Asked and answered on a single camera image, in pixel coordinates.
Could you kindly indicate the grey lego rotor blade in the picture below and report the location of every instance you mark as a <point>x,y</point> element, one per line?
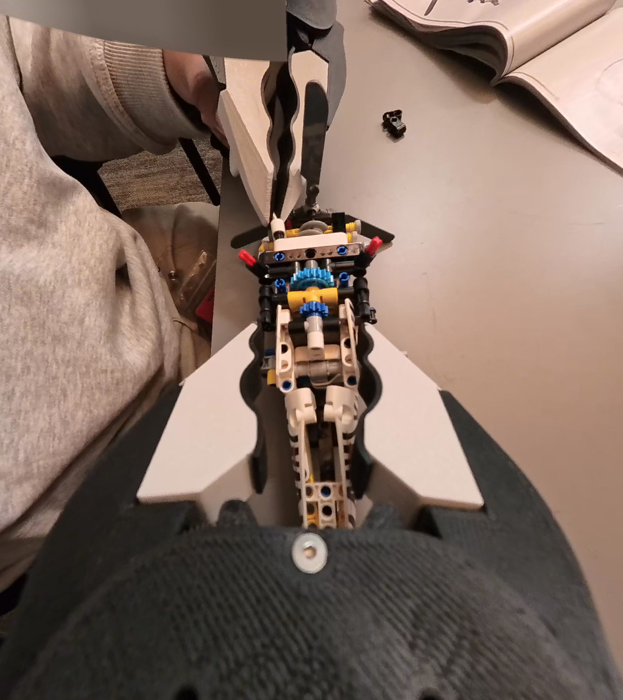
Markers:
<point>314,136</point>

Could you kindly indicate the person's left forearm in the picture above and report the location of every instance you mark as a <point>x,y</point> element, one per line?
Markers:
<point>109,82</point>

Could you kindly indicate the clear plastic parts bag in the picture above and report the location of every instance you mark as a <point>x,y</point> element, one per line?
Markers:
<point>194,284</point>

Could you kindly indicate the black chair frame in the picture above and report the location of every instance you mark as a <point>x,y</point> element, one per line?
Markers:
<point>199,169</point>

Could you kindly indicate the lego helicopter model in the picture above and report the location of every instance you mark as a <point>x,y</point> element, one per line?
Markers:
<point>317,350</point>

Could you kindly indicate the person's legs in tan pants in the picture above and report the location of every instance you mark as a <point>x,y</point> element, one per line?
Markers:
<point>174,235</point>

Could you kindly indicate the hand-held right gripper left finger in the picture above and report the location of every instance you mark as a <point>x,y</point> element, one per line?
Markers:
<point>196,443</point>

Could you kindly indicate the person's left hand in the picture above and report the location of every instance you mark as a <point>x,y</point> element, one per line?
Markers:
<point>194,93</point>

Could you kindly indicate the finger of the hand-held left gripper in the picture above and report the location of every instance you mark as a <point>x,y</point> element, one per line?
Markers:
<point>248,142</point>
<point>309,68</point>

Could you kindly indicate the person's torso in grey sweatshirt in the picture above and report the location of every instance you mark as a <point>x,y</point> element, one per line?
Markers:
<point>43,301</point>

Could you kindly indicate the small black lego piece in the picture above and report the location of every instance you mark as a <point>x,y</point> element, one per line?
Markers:
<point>393,123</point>

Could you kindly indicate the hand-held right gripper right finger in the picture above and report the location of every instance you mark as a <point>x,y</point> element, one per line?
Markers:
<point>426,443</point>

